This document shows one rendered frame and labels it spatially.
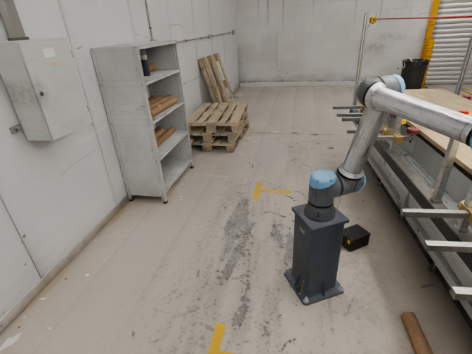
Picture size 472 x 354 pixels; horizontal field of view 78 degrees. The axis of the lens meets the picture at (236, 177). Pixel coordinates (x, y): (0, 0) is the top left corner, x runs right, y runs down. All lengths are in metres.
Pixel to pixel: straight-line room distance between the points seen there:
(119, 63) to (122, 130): 0.62
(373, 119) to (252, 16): 7.51
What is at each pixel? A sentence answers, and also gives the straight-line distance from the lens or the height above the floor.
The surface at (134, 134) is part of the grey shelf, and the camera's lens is 3.01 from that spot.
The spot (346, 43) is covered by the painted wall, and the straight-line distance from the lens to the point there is 8.88.
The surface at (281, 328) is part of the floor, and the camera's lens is 2.04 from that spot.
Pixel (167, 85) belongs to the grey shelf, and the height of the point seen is 1.07.
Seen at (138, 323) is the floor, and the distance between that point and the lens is 2.19.
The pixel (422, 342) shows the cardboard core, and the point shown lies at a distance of 2.10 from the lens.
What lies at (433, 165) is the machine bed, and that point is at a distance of 2.53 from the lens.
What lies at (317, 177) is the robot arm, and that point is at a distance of 1.74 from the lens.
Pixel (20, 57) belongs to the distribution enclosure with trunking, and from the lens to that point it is 2.20.
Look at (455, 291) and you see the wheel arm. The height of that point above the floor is 0.86.
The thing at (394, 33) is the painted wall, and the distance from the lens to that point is 9.08.
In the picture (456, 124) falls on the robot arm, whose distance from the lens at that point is 1.20.
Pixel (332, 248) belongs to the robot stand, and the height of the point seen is 0.39.
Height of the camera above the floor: 1.67
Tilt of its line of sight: 28 degrees down
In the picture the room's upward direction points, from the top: 3 degrees counter-clockwise
